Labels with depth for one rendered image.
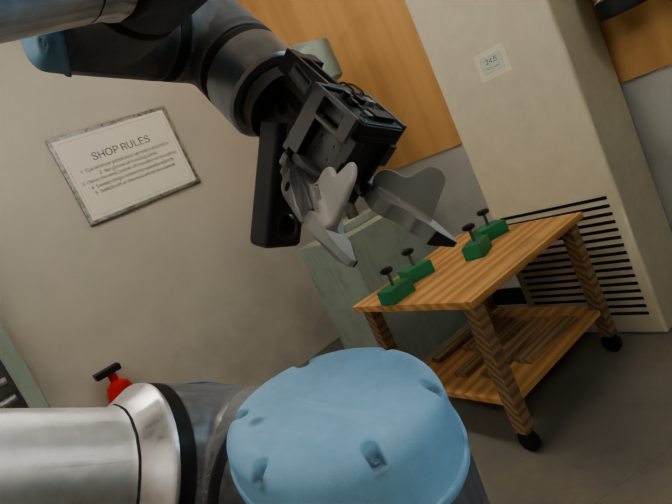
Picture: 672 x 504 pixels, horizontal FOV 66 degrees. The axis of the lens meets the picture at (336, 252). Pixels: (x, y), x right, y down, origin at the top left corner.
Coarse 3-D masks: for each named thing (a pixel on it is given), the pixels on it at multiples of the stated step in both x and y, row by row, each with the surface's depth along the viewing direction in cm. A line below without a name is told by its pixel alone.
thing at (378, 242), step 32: (352, 224) 252; (384, 224) 247; (320, 256) 257; (384, 256) 245; (416, 256) 256; (320, 288) 271; (352, 288) 248; (352, 320) 261; (416, 320) 252; (448, 320) 263; (416, 352) 250
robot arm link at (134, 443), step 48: (144, 384) 43; (192, 384) 46; (0, 432) 33; (48, 432) 35; (96, 432) 37; (144, 432) 38; (192, 432) 39; (0, 480) 31; (48, 480) 33; (96, 480) 35; (144, 480) 37; (192, 480) 38
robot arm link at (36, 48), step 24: (96, 24) 38; (24, 48) 43; (48, 48) 39; (72, 48) 40; (96, 48) 41; (120, 48) 41; (144, 48) 42; (168, 48) 46; (48, 72) 43; (72, 72) 43; (96, 72) 44; (120, 72) 45; (144, 72) 46; (168, 72) 48
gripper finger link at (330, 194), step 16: (320, 176) 41; (336, 176) 38; (352, 176) 36; (320, 192) 40; (336, 192) 37; (320, 208) 38; (336, 208) 36; (320, 224) 37; (336, 224) 36; (320, 240) 37; (336, 240) 36; (336, 256) 36; (352, 256) 35
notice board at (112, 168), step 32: (96, 128) 267; (128, 128) 277; (160, 128) 287; (64, 160) 257; (96, 160) 266; (128, 160) 275; (160, 160) 284; (96, 192) 264; (128, 192) 273; (160, 192) 282
